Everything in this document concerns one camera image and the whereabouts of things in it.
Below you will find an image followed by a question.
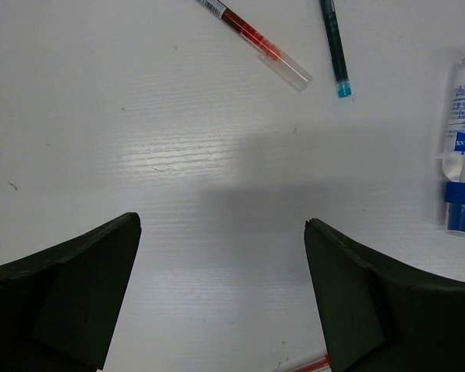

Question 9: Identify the red gel pen clear cap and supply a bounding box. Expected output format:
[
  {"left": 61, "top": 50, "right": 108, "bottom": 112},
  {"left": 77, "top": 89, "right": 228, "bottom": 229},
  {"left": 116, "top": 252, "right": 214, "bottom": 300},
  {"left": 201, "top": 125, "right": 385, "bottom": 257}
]
[{"left": 197, "top": 0, "right": 312, "bottom": 92}]

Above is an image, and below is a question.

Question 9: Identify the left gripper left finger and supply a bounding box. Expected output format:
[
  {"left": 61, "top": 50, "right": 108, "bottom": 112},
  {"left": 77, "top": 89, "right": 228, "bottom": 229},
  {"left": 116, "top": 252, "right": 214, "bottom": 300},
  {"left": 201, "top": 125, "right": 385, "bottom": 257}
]
[{"left": 0, "top": 212, "right": 141, "bottom": 371}]

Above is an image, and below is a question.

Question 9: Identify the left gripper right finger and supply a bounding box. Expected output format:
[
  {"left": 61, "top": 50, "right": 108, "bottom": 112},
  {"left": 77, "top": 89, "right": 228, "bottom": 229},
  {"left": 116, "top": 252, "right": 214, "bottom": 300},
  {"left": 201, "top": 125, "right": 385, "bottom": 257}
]
[{"left": 304, "top": 219, "right": 465, "bottom": 371}]

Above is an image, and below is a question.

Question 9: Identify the blue gel pen teal end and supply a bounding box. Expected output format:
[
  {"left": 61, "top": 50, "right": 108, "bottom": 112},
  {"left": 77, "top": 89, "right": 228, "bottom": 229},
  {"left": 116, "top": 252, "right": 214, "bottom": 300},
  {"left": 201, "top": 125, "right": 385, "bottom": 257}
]
[{"left": 319, "top": 0, "right": 351, "bottom": 98}]

